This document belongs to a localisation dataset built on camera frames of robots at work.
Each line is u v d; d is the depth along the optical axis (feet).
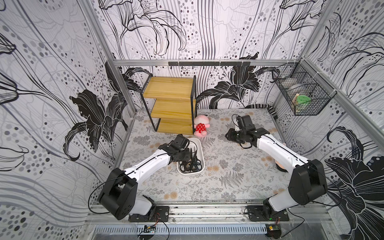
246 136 2.11
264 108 3.90
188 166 2.80
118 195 1.36
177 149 2.13
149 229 2.35
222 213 2.44
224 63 2.96
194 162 2.85
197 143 3.08
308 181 1.39
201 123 3.38
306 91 2.61
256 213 2.36
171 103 3.47
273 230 2.31
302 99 2.58
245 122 2.19
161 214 2.41
